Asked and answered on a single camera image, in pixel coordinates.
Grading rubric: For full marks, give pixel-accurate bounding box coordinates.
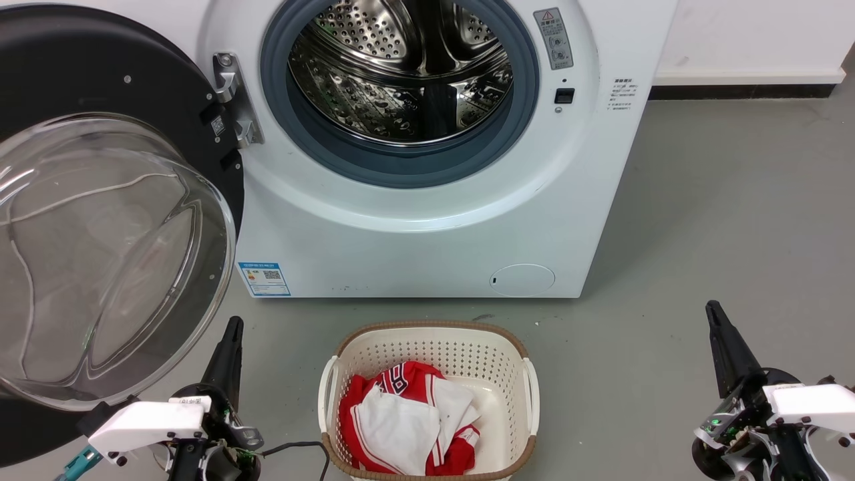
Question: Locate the teal connector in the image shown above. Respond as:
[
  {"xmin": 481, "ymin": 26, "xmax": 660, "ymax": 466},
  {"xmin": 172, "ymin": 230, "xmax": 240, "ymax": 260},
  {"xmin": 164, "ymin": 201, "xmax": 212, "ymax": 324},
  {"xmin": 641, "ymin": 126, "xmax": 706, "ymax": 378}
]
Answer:
[{"xmin": 55, "ymin": 446, "xmax": 104, "ymax": 481}]

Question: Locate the black round glass washer door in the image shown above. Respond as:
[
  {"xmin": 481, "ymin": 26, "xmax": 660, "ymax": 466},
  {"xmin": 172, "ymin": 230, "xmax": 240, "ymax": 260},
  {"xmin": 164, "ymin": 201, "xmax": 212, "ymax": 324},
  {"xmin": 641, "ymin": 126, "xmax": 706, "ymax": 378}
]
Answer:
[{"xmin": 0, "ymin": 3, "xmax": 246, "ymax": 468}]

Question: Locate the red and white jersey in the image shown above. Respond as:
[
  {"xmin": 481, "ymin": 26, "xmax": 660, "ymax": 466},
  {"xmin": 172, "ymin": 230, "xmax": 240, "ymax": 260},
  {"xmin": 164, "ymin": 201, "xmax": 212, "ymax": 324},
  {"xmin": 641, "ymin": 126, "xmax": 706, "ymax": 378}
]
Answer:
[{"xmin": 338, "ymin": 361, "xmax": 482, "ymax": 477}]

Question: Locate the black text sticker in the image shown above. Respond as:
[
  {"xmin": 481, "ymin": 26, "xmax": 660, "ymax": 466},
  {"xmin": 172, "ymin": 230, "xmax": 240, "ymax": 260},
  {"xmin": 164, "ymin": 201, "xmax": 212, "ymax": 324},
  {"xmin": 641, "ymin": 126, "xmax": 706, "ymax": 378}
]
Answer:
[{"xmin": 607, "ymin": 76, "xmax": 639, "ymax": 113}]

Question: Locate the cream plastic laundry basket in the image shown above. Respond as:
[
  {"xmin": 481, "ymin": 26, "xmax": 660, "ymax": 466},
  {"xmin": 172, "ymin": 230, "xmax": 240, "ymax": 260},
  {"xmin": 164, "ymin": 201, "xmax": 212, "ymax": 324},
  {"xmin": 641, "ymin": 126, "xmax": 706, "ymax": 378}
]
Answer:
[{"xmin": 318, "ymin": 320, "xmax": 540, "ymax": 481}]

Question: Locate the silver door hinge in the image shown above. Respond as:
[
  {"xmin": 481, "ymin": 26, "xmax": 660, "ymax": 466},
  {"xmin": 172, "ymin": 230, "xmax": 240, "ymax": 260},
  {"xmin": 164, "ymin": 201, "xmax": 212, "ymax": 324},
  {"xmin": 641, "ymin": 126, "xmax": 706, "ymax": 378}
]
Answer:
[{"xmin": 212, "ymin": 52, "xmax": 265, "ymax": 149}]

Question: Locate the white front-load washing machine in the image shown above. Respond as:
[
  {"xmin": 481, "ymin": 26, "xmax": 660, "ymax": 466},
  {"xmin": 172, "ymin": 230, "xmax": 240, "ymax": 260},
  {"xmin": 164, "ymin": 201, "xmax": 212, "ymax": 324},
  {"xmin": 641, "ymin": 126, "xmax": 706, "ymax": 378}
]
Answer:
[{"xmin": 194, "ymin": 0, "xmax": 679, "ymax": 299}]

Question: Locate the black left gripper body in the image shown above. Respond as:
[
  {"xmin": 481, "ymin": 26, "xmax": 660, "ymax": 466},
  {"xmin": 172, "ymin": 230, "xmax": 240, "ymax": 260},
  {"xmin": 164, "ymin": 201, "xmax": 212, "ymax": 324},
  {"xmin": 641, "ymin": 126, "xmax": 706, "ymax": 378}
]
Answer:
[{"xmin": 168, "ymin": 383, "xmax": 265, "ymax": 481}]

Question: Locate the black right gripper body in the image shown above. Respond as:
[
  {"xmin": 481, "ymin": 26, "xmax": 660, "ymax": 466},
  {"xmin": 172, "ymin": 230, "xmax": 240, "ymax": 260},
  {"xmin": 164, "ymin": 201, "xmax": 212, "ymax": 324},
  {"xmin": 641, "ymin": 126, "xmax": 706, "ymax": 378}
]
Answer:
[{"xmin": 691, "ymin": 366, "xmax": 832, "ymax": 481}]

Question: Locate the white baseboard ledge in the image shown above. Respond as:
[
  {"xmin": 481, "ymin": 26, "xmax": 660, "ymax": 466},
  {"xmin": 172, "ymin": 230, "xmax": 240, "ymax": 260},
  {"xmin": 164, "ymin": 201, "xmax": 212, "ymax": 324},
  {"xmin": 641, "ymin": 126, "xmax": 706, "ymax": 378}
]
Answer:
[{"xmin": 653, "ymin": 65, "xmax": 846, "ymax": 87}]

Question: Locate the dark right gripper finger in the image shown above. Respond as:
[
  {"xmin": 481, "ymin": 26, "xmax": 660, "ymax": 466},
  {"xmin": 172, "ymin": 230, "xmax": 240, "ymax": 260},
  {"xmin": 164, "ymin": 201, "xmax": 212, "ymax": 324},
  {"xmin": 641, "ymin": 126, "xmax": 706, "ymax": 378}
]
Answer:
[
  {"xmin": 713, "ymin": 301, "xmax": 763, "ymax": 388},
  {"xmin": 705, "ymin": 301, "xmax": 742, "ymax": 400}
]

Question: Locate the stainless steel washer drum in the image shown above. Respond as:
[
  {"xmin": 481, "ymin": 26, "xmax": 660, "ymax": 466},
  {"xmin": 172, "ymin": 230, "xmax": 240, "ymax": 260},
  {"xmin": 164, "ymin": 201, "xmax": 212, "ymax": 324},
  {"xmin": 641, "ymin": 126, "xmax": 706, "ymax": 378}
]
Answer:
[{"xmin": 287, "ymin": 0, "xmax": 515, "ymax": 146}]

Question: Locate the blue energy label sticker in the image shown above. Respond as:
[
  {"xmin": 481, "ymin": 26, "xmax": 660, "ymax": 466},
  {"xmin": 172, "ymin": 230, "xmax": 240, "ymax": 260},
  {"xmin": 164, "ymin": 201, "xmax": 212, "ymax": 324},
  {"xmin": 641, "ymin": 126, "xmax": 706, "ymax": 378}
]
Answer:
[{"xmin": 238, "ymin": 262, "xmax": 292, "ymax": 297}]

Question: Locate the thin black cable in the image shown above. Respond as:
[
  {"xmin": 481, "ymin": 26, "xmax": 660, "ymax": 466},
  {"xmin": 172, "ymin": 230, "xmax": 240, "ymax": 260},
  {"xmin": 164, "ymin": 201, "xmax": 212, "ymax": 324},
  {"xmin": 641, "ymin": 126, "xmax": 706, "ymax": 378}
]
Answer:
[{"xmin": 259, "ymin": 442, "xmax": 332, "ymax": 481}]

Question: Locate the round white filter cover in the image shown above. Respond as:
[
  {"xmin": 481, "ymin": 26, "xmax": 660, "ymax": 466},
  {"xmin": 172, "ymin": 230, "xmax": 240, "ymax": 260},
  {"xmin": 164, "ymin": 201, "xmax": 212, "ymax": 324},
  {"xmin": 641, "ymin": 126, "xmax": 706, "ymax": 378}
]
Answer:
[{"xmin": 489, "ymin": 263, "xmax": 556, "ymax": 298}]

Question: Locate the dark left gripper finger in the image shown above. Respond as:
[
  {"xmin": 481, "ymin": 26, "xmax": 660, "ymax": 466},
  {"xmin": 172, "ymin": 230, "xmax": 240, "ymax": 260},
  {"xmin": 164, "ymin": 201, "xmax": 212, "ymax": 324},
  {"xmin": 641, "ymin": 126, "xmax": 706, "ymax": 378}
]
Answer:
[
  {"xmin": 224, "ymin": 318, "xmax": 244, "ymax": 410},
  {"xmin": 201, "ymin": 317, "xmax": 237, "ymax": 395}
]

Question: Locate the short white cable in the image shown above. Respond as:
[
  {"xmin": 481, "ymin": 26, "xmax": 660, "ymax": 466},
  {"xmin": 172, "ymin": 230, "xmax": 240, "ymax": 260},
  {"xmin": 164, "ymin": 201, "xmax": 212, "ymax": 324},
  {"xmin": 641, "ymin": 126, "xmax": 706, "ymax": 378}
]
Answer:
[{"xmin": 0, "ymin": 172, "xmax": 182, "ymax": 225}]

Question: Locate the grey warning sticker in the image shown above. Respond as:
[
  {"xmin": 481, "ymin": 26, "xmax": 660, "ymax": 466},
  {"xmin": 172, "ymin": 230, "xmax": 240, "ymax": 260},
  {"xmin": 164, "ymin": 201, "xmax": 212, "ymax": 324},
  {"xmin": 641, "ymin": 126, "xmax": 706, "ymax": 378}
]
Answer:
[{"xmin": 533, "ymin": 7, "xmax": 574, "ymax": 71}]

